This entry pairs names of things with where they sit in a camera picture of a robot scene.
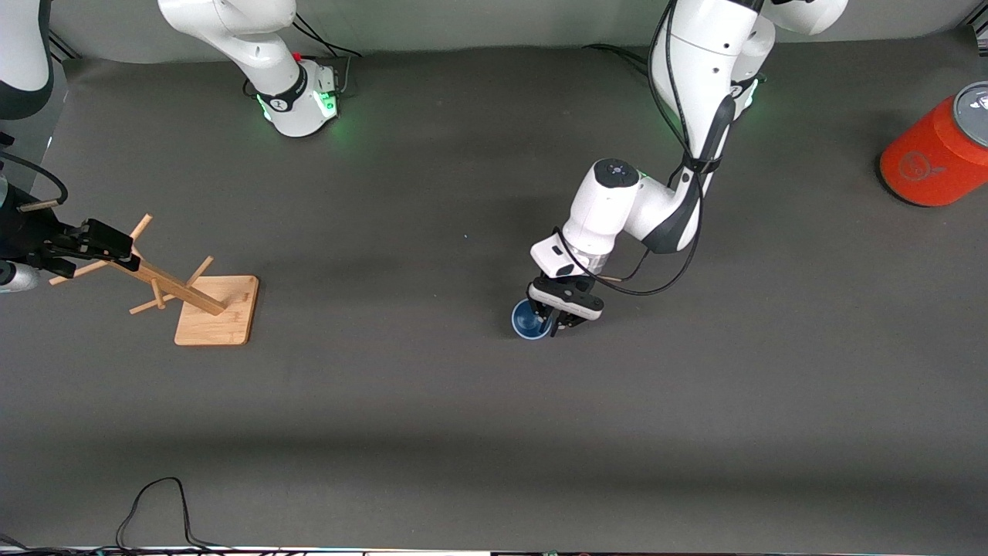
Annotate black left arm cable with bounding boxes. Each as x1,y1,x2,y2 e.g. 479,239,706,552
552,0,707,298

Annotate black right arm base cables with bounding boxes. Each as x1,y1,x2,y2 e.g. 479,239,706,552
292,12,367,97

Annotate black looped cable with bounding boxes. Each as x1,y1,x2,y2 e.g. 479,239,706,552
116,476,232,553

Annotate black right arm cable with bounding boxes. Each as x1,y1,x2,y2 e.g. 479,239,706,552
0,151,69,205

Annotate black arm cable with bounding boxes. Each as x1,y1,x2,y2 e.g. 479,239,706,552
552,0,707,298
0,151,69,205

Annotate light blue plastic cup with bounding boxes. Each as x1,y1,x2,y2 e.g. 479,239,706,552
512,299,558,341

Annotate dark grey table cover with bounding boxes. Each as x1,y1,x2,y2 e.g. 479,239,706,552
0,31,988,553

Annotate wooden cup rack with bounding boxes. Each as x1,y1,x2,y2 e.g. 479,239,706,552
49,214,259,347

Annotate black arm base cables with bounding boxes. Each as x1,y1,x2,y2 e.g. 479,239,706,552
292,12,367,97
583,42,657,78

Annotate black left arm base cables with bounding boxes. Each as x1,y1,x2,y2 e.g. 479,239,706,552
583,42,657,78

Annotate orange can with silver lid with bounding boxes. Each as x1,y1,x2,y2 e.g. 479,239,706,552
878,81,988,208

